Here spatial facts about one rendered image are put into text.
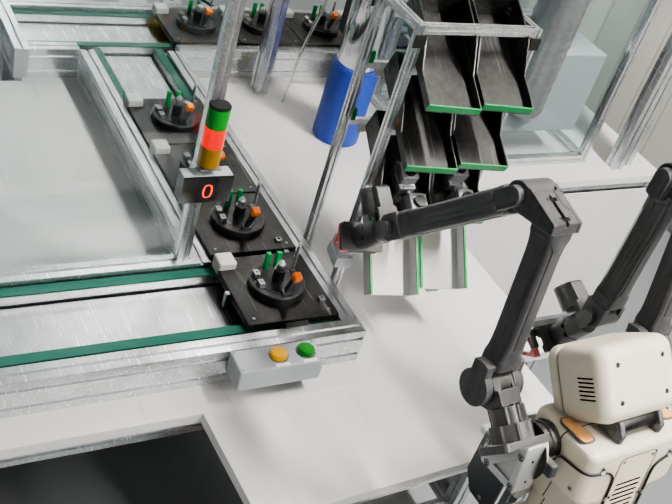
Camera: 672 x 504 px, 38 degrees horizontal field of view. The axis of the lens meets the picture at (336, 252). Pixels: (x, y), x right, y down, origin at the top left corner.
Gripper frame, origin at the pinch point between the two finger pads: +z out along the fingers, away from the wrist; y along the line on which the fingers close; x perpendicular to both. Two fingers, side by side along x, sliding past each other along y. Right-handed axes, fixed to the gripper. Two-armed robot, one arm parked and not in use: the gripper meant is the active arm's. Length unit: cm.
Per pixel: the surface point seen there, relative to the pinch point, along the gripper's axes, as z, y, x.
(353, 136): 75, -39, -47
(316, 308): 10.4, 2.8, 15.0
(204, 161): -0.7, 34.8, -15.8
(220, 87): -9.7, 34.3, -30.2
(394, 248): 9.6, -18.2, -0.7
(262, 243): 27.6, 10.3, -2.5
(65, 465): 107, 44, 58
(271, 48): 89, -15, -78
